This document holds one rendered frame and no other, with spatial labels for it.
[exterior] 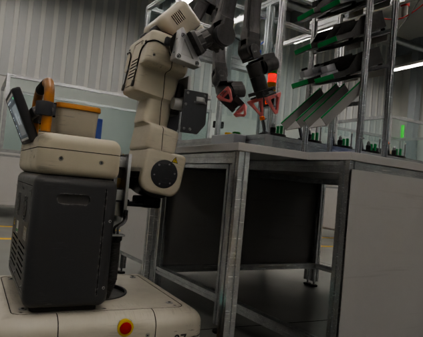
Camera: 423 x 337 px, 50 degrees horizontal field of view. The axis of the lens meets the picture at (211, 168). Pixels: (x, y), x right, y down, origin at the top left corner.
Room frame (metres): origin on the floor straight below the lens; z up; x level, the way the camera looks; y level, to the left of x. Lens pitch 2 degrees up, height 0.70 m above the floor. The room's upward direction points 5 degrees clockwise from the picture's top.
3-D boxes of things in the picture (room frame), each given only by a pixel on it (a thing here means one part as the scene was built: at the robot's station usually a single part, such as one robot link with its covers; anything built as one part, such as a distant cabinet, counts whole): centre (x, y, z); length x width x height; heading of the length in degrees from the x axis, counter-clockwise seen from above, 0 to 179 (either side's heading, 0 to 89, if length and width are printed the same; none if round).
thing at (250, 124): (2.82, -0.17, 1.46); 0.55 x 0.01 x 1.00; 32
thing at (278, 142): (2.59, -0.71, 0.91); 1.24 x 0.33 x 0.10; 122
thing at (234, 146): (2.15, -0.19, 0.84); 0.90 x 0.70 x 0.03; 28
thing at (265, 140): (2.49, -0.02, 0.91); 0.89 x 0.06 x 0.11; 32
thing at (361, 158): (2.57, -0.68, 0.85); 1.50 x 1.41 x 0.03; 32
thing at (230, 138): (2.29, -0.07, 0.93); 0.21 x 0.07 x 0.06; 32
